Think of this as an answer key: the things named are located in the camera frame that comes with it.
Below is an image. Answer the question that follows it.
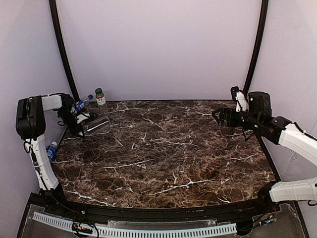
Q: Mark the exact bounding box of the black frame post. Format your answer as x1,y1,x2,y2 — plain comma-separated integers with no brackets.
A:
243,0,269,93
49,0,79,100

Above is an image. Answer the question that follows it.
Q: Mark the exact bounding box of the black front rail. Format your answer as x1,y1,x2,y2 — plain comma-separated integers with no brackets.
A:
34,198,274,224

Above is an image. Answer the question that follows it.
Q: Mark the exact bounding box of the white slotted cable duct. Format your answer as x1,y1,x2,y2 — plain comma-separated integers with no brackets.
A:
32,212,237,238

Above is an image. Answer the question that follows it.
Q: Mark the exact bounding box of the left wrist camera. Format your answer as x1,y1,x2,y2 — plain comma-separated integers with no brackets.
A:
75,113,98,124

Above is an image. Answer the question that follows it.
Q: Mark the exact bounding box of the Starbucks bottle green cap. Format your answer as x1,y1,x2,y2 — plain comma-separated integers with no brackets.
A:
95,88,108,115

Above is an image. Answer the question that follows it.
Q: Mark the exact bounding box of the clear bottle without label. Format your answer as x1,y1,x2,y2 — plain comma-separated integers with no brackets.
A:
83,115,111,136

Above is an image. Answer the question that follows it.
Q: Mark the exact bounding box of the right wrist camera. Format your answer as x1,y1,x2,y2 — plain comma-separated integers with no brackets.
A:
230,86,249,112

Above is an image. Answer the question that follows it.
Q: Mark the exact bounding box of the left black frame post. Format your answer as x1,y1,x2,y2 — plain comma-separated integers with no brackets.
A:
49,0,79,100

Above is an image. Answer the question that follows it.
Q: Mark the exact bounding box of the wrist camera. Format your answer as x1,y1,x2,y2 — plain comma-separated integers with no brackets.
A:
75,113,98,124
230,86,249,112

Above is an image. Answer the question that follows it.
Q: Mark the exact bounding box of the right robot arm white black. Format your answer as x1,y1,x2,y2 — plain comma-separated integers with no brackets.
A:
212,87,317,212

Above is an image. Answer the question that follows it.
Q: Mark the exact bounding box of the Pepsi bottle blue cap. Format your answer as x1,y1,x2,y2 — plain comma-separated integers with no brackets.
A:
70,94,93,114

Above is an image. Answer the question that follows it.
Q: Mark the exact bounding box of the small blue label water bottle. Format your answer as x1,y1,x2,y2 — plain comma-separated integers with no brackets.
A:
46,141,57,164

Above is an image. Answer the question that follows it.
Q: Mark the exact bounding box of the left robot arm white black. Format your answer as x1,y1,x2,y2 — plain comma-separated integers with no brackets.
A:
15,93,85,199

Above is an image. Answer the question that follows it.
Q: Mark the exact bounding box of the right black frame post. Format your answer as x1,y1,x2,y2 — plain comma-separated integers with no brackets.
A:
243,0,269,93

